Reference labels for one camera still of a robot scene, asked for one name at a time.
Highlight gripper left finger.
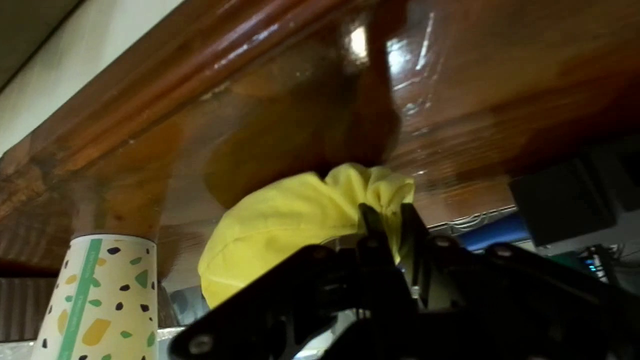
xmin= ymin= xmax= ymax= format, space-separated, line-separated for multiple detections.
xmin=169 ymin=202 xmax=417 ymax=360

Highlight blue bar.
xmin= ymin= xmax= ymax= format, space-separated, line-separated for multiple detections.
xmin=455 ymin=212 xmax=532 ymax=252

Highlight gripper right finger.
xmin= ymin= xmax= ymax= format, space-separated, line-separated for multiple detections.
xmin=399 ymin=202 xmax=640 ymax=360

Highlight speckled paper cup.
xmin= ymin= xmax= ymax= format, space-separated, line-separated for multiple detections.
xmin=31 ymin=234 xmax=160 ymax=360

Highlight black box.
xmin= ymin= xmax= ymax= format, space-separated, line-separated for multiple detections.
xmin=508 ymin=150 xmax=640 ymax=247

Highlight yellow cloth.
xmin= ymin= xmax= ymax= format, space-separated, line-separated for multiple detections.
xmin=198 ymin=162 xmax=416 ymax=309

